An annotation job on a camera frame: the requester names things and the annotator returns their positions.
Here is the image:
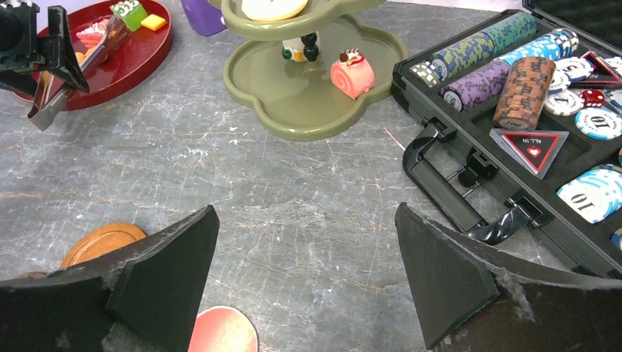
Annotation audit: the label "purple metronome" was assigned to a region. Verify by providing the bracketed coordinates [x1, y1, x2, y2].
[180, 0, 227, 37]

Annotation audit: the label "black poker chip case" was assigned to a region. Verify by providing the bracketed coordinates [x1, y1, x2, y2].
[391, 1, 621, 279]

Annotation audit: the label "pink cake slice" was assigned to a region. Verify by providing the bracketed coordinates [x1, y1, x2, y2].
[76, 18, 109, 49]

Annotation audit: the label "green cake slice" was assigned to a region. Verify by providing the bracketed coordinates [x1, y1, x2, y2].
[110, 0, 148, 32]

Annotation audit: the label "red triangle all-in button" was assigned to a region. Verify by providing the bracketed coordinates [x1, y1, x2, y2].
[489, 128, 569, 180]

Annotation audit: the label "yellow pink donut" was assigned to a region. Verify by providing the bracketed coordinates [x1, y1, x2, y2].
[241, 0, 308, 22]

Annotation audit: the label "small orange pastry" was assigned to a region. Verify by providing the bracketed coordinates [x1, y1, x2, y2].
[75, 47, 109, 68]

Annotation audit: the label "red round coaster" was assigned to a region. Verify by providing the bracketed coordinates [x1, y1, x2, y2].
[188, 306, 259, 352]

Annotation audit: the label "red round tray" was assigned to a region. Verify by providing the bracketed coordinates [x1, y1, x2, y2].
[12, 0, 175, 112]

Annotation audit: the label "orange square pastry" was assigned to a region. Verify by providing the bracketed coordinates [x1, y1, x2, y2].
[141, 14, 168, 32]

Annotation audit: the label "metal tongs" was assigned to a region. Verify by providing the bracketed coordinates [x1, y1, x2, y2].
[28, 15, 128, 131]

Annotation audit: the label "light wooden round coaster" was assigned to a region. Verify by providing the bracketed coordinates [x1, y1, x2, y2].
[59, 223, 146, 268]

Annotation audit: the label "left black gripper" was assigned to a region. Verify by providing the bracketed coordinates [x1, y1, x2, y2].
[1, 1, 89, 97]

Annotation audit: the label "pink roll cake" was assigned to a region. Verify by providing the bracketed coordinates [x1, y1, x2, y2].
[330, 48, 376, 100]

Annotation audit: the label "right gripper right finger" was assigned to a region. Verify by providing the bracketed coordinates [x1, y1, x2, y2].
[395, 203, 621, 351]

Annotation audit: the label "green three-tier serving stand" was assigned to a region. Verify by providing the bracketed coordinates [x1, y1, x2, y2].
[212, 1, 409, 141]

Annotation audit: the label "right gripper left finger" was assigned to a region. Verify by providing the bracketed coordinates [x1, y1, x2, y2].
[1, 206, 219, 351]

